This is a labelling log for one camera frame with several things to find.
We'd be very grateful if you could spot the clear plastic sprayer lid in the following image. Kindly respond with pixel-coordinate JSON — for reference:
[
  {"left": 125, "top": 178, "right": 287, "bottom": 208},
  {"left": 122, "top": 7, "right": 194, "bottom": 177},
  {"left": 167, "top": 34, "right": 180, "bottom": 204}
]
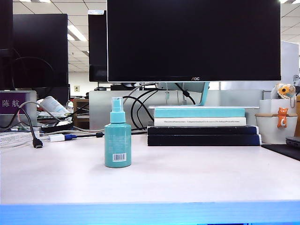
[{"left": 112, "top": 96, "right": 124, "bottom": 113}]

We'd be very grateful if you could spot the stack of white papers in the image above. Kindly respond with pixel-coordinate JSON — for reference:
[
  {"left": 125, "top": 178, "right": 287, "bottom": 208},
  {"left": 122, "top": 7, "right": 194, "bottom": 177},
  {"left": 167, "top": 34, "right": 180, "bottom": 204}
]
[{"left": 0, "top": 131, "right": 41, "bottom": 149}]

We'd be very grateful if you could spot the purple name plate holder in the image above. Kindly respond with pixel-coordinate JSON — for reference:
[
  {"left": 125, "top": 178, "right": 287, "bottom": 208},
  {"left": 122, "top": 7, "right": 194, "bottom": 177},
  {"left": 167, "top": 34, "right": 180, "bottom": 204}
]
[{"left": 0, "top": 90, "right": 38, "bottom": 128}]

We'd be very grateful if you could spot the white office partition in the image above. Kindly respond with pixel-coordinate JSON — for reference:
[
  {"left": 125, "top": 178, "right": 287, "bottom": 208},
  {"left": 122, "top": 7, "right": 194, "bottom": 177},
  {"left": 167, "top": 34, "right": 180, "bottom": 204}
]
[{"left": 281, "top": 40, "right": 300, "bottom": 78}]

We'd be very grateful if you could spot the black HDMI cable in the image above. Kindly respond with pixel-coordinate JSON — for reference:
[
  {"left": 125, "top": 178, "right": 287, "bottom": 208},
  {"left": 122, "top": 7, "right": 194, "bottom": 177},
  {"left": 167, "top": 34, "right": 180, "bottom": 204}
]
[{"left": 0, "top": 109, "right": 44, "bottom": 149}]

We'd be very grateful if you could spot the black mouse pad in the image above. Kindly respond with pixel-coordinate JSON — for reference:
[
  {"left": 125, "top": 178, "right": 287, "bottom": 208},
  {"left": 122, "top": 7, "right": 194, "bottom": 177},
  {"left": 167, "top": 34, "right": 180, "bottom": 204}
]
[{"left": 261, "top": 143, "right": 300, "bottom": 162}]

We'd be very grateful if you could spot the black monitor with glossy screen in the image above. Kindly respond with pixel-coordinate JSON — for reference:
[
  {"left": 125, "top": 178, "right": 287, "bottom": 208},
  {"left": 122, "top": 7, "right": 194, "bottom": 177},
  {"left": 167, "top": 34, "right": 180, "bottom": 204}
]
[{"left": 12, "top": 13, "right": 70, "bottom": 106}]

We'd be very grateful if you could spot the white book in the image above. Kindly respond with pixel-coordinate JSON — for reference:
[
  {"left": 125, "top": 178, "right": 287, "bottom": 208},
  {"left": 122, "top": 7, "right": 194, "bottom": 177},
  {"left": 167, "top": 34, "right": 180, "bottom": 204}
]
[{"left": 153, "top": 117, "right": 247, "bottom": 127}]

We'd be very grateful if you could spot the white adapter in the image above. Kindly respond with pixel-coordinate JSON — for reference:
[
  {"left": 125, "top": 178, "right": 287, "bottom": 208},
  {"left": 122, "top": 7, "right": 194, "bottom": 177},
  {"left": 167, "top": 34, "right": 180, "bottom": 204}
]
[{"left": 48, "top": 134, "right": 65, "bottom": 143}]

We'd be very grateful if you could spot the narrow black monitor with sticker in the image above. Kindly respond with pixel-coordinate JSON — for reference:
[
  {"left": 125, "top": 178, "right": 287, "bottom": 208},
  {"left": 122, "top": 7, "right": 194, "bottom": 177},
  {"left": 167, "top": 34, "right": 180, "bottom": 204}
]
[{"left": 88, "top": 10, "right": 108, "bottom": 83}]

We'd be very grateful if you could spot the plush toy with sunflower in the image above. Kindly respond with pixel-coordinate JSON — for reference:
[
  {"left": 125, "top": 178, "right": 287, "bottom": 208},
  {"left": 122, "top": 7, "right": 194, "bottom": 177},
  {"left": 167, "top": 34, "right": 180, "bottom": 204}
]
[{"left": 270, "top": 82, "right": 297, "bottom": 101}]

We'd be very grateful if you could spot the orange cat figure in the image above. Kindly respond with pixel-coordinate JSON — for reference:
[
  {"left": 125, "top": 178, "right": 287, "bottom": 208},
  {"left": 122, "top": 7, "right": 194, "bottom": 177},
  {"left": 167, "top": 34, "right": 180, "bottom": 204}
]
[{"left": 277, "top": 107, "right": 290, "bottom": 129}]

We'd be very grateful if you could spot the teal book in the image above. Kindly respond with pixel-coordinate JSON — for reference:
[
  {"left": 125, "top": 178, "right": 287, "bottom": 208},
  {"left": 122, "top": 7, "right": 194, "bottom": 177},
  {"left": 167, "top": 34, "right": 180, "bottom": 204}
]
[{"left": 154, "top": 108, "right": 246, "bottom": 119}]

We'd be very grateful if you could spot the silver desk partition panel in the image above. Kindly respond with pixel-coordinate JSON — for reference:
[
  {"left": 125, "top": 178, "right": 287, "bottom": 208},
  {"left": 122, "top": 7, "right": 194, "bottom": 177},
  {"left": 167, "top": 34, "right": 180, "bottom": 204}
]
[{"left": 89, "top": 90, "right": 265, "bottom": 130}]

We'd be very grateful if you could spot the grey monitor cable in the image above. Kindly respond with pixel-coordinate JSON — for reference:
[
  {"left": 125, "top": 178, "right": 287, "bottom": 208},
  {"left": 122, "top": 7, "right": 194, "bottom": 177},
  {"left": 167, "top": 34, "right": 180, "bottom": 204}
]
[{"left": 122, "top": 82, "right": 156, "bottom": 104}]

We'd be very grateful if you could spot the teal spray bottle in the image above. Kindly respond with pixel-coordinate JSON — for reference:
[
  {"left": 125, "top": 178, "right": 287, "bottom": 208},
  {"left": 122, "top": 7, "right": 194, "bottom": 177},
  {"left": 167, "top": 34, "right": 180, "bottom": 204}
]
[{"left": 104, "top": 97, "right": 132, "bottom": 168}]

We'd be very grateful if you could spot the black looped cable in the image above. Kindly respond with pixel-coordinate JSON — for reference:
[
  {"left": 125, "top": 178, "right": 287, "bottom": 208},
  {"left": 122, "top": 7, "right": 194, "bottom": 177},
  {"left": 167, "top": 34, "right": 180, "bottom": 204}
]
[{"left": 114, "top": 89, "right": 163, "bottom": 131}]

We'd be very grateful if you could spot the grey flat device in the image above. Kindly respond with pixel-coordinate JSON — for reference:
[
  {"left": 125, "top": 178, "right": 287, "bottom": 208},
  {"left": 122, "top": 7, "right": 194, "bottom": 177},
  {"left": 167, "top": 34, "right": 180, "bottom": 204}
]
[{"left": 285, "top": 135, "right": 300, "bottom": 149}]

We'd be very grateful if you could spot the white lotion tube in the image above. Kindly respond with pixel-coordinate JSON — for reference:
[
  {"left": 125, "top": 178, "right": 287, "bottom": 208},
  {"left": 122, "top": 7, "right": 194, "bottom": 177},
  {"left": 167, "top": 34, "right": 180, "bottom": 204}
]
[{"left": 39, "top": 96, "right": 70, "bottom": 116}]

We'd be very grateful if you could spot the black monitor power cable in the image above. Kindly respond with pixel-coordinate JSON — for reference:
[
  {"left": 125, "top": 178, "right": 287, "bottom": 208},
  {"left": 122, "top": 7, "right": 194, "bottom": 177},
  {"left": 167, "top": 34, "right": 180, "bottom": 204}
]
[{"left": 174, "top": 82, "right": 196, "bottom": 106}]

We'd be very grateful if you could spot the dark monitor edge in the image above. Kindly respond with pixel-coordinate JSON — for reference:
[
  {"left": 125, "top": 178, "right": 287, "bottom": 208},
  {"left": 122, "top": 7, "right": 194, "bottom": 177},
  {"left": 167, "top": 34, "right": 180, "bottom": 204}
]
[{"left": 0, "top": 0, "right": 14, "bottom": 91}]

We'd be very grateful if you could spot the white cup with wooden rim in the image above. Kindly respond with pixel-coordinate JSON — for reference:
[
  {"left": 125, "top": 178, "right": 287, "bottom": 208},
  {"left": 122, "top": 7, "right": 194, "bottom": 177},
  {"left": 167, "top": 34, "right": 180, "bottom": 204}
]
[{"left": 255, "top": 112, "right": 298, "bottom": 144}]

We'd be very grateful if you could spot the stack of magazines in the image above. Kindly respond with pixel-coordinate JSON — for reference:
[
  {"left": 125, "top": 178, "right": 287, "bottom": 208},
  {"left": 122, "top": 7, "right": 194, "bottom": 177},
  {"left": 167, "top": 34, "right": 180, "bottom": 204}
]
[{"left": 37, "top": 111, "right": 74, "bottom": 123}]

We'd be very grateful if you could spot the large black AOC monitor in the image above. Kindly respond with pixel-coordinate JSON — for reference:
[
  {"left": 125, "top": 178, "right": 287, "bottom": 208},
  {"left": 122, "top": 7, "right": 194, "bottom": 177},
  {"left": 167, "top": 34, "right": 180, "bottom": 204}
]
[{"left": 106, "top": 0, "right": 282, "bottom": 83}]

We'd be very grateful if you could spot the black flat case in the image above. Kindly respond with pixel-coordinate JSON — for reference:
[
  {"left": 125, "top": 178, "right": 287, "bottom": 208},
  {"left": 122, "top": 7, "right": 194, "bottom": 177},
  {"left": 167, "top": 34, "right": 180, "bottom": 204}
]
[{"left": 41, "top": 121, "right": 74, "bottom": 133}]

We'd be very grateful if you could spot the brown wooden box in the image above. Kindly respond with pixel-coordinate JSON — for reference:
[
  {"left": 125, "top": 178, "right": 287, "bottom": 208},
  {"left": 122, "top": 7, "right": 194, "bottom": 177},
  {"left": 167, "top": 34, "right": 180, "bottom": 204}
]
[{"left": 73, "top": 98, "right": 90, "bottom": 130}]

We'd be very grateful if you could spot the teal and silver monitor stand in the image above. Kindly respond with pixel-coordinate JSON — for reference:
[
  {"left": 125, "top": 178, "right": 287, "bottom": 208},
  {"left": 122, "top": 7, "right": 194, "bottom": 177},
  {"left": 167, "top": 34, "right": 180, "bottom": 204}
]
[{"left": 147, "top": 81, "right": 260, "bottom": 110}]

